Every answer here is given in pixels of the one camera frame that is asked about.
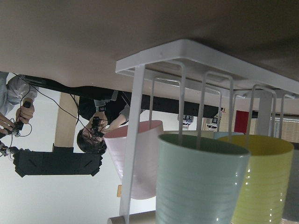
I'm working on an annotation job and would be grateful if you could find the green plastic cup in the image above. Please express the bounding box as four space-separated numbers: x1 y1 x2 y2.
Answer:
156 134 250 224

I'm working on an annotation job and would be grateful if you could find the blue plastic cup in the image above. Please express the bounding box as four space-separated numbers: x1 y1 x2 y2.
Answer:
214 132 244 140

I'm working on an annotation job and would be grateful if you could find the pink plastic cup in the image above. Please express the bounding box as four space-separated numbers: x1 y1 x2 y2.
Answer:
103 120 164 200

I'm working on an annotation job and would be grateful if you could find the yellow plastic cup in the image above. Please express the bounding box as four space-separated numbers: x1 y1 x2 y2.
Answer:
231 135 294 224

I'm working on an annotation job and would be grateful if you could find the person in dark clothes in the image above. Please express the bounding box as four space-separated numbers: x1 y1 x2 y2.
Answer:
77 90 131 155

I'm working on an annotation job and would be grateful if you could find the black plastic stand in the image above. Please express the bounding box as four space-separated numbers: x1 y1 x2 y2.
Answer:
13 146 102 177

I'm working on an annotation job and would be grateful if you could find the person in light shirt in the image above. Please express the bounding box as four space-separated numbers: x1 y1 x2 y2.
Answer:
0 71 38 135

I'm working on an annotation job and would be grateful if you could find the white wire cup rack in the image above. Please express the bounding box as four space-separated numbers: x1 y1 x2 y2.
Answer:
115 39 299 223

